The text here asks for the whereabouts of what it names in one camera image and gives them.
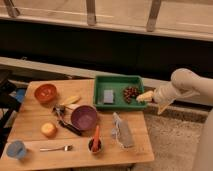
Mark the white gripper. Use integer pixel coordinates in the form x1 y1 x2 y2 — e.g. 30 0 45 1
136 82 181 115

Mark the white grey towel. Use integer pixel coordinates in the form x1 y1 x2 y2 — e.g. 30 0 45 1
112 112 123 146

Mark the purple bowl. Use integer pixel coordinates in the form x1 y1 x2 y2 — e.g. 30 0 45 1
71 105 98 131

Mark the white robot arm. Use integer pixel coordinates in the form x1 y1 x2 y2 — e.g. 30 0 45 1
136 68 213 171

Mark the orange bowl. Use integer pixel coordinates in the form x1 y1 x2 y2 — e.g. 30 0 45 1
34 84 57 104

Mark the bunch of dark grapes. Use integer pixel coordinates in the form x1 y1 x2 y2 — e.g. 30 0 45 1
123 86 139 104

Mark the green plastic tray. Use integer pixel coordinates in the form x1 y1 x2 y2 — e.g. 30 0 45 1
93 75 147 111

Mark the grey blue sponge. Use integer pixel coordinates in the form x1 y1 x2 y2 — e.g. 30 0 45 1
103 90 114 104

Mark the orange carrot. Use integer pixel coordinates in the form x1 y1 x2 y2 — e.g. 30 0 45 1
92 125 100 152

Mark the small dark cup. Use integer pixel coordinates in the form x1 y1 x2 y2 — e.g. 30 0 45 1
88 138 103 154

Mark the yellow banana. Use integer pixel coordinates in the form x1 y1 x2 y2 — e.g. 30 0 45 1
60 95 81 106

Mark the silver fork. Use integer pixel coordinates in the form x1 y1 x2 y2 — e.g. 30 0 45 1
40 145 73 152

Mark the yellow apple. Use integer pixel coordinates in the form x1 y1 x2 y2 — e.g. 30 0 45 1
41 122 57 137

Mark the blue plastic cup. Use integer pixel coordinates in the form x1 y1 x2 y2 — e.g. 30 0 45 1
6 140 27 159

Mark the black chair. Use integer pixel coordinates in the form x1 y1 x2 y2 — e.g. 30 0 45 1
0 69 22 148

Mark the black handled can opener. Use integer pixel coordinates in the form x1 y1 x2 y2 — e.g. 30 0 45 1
53 105 82 136

